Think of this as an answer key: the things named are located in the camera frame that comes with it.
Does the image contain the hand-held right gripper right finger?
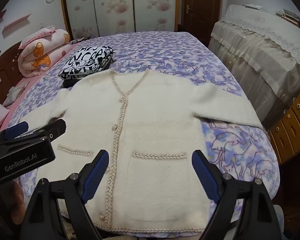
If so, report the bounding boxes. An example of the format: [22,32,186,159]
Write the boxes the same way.
[191,149,283,240]

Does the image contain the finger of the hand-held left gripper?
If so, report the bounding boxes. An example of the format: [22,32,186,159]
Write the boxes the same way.
[27,119,67,140]
[0,121,29,143]

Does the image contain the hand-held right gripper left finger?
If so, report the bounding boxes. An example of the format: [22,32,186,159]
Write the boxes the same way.
[21,149,110,240]

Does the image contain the white knit cardigan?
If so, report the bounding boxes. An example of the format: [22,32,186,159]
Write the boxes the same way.
[21,69,264,233]

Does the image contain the pink bed sheet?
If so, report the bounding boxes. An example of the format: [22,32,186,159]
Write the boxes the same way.
[0,44,75,133]

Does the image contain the grey crumpled cloth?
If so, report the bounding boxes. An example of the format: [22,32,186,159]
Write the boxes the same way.
[2,86,25,107]

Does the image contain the dark folded garment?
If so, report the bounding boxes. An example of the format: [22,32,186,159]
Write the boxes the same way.
[61,79,82,89]

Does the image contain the brown wooden headboard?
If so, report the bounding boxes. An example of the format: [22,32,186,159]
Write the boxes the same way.
[0,41,25,105]

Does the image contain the black white printed garment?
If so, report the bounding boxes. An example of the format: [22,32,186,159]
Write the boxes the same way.
[59,45,115,81]

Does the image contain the pink bear print quilt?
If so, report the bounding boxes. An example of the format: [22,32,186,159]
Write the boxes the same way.
[17,26,73,78]

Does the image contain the wooden drawer cabinet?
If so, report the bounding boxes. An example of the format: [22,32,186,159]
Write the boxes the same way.
[267,90,300,164]

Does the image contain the purple cat print blanket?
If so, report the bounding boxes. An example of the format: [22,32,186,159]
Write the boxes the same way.
[7,31,282,238]

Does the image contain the cream lace covered furniture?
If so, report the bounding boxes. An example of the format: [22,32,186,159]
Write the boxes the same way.
[207,4,300,123]

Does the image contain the floral sliding door wardrobe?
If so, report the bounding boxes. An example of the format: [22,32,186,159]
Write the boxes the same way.
[60,0,182,40]

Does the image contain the brown wooden door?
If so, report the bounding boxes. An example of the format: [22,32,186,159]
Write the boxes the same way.
[181,0,223,47]

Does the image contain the pink wall shelf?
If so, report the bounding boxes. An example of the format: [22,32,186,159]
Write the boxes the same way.
[2,14,32,33]

